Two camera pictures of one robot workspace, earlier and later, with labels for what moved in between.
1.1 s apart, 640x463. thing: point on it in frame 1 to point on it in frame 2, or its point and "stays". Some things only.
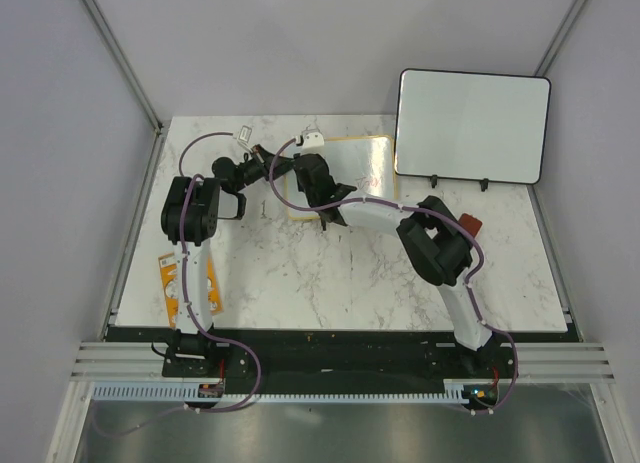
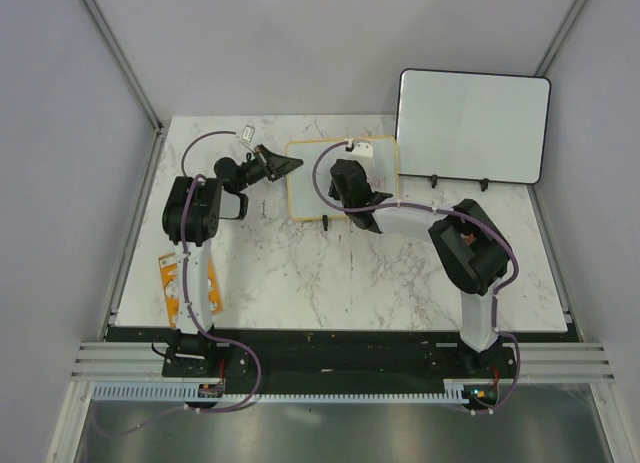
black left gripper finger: x=279 y=171 stays
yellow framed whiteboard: x=368 y=164 stays
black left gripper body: x=252 y=172 stays
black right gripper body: x=311 y=201 to x=335 y=194
